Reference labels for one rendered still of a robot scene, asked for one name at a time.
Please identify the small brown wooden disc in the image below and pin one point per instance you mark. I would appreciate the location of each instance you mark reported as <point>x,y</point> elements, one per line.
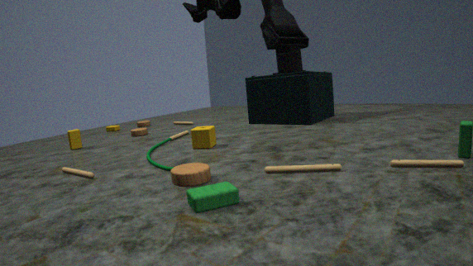
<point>139,132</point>
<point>143,123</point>

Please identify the green rectangular block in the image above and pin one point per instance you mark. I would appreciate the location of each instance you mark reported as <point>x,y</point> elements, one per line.
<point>212,197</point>
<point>465,139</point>

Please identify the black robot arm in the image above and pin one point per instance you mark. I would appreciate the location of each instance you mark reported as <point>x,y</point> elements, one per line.
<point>279,30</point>

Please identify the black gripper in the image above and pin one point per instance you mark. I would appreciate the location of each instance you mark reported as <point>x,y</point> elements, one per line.
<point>199,12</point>

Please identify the round wooden button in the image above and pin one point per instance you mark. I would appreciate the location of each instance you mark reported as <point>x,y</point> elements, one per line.
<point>187,175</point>

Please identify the green string with wooden stick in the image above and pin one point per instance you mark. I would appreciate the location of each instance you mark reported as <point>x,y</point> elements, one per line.
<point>160,144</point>

